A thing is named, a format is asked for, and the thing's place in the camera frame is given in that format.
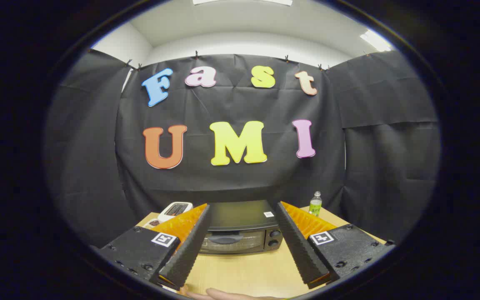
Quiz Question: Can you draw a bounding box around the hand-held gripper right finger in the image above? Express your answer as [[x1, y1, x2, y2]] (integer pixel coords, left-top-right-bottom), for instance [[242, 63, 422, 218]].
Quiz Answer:
[[274, 201, 395, 290]]

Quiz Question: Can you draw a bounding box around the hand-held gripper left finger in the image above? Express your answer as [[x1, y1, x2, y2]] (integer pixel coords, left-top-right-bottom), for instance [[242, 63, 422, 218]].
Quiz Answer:
[[98, 203, 212, 291]]

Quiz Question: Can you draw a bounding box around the black toaster oven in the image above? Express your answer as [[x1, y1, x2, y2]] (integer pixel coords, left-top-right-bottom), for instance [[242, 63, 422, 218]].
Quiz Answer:
[[198, 200, 284, 255]]

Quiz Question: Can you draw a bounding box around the white pop-up toaster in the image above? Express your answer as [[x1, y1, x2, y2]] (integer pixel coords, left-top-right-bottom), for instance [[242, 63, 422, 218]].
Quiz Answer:
[[157, 202, 193, 223]]

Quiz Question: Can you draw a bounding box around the green drink bottle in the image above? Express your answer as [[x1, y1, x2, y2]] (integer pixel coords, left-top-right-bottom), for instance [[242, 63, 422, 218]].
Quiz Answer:
[[309, 191, 323, 217]]

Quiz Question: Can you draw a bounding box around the long ceiling light panel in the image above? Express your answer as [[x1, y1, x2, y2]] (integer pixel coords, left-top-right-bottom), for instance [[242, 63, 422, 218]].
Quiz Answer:
[[193, 0, 293, 6]]

